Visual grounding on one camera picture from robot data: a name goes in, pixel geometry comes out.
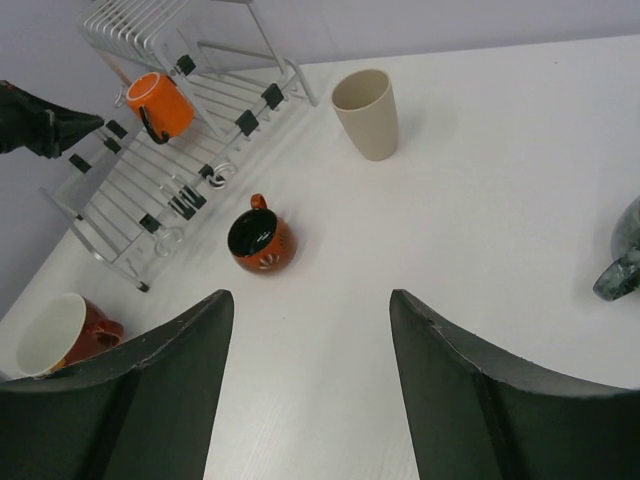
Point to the brown mug black interior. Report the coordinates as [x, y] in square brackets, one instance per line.
[260, 241]

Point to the red mug white interior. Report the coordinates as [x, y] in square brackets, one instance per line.
[68, 330]

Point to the grey green speckled mug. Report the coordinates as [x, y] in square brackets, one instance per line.
[622, 276]

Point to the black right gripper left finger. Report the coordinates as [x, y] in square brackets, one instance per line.
[142, 410]

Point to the silver wire dish rack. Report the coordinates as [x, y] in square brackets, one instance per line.
[134, 191]

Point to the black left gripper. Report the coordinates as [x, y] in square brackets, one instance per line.
[28, 121]

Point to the beige handleless cup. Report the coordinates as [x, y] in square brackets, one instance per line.
[365, 105]

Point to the orange mug black handle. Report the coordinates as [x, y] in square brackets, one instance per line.
[162, 108]

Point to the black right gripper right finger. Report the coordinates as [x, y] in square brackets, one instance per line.
[477, 411]

